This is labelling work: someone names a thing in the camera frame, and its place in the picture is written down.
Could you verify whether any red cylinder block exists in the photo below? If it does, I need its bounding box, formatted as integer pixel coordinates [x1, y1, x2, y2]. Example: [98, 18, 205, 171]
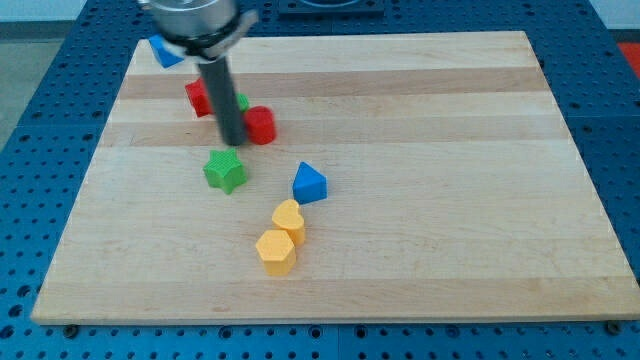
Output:
[244, 106, 277, 145]

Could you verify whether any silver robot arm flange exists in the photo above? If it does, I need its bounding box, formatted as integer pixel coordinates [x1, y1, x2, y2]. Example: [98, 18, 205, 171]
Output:
[138, 0, 259, 62]

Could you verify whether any wooden board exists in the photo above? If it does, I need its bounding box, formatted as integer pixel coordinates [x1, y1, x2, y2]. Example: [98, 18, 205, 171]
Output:
[32, 31, 639, 325]

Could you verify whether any blue triangle block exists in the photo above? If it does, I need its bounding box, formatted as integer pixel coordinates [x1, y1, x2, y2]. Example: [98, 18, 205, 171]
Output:
[292, 162, 328, 204]

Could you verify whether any yellow heart block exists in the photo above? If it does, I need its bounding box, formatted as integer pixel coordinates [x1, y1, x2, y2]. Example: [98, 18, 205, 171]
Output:
[272, 199, 306, 246]

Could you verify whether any yellow hexagon block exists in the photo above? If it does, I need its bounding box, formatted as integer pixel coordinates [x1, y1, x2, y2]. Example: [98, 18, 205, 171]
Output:
[255, 230, 297, 276]

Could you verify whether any green star block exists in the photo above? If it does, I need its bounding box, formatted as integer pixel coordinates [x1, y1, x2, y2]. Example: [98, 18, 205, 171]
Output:
[202, 148, 248, 195]

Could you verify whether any green block behind rod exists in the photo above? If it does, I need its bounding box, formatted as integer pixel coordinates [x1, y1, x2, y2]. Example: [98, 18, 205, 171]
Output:
[236, 93, 250, 113]

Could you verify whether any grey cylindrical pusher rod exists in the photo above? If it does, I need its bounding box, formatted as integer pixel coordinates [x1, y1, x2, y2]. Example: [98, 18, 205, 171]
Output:
[198, 57, 247, 146]

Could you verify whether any blue block at top left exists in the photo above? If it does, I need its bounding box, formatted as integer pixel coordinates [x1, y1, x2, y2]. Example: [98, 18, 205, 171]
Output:
[148, 34, 183, 68]

